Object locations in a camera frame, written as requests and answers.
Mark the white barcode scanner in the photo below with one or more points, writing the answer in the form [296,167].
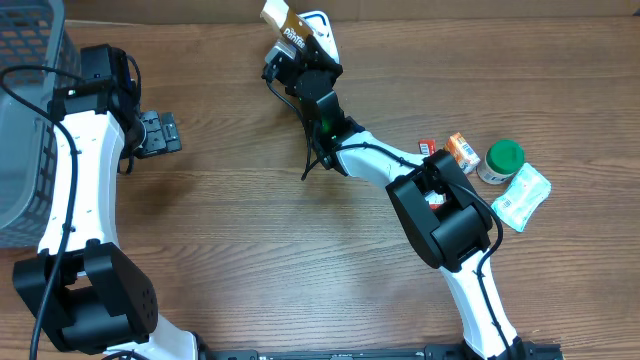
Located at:
[319,22]

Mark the green lid jar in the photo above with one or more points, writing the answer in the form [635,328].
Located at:
[502,160]

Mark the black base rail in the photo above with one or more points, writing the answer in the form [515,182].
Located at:
[524,350]

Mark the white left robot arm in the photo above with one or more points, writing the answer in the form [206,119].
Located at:
[85,294]

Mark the red snack stick packet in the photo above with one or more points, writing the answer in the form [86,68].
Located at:
[427,147]

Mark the teal tissue packet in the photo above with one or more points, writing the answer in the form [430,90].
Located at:
[526,191]

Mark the grey plastic mesh basket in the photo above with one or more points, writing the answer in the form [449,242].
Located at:
[32,33]

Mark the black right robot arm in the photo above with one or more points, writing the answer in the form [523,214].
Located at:
[449,226]

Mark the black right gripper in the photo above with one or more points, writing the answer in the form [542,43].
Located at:
[311,59]

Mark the orange juice carton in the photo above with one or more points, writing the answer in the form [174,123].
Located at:
[464,155]

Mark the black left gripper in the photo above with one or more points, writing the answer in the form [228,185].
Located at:
[157,131]

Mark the brown snack pouch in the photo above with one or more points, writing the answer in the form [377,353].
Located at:
[286,22]

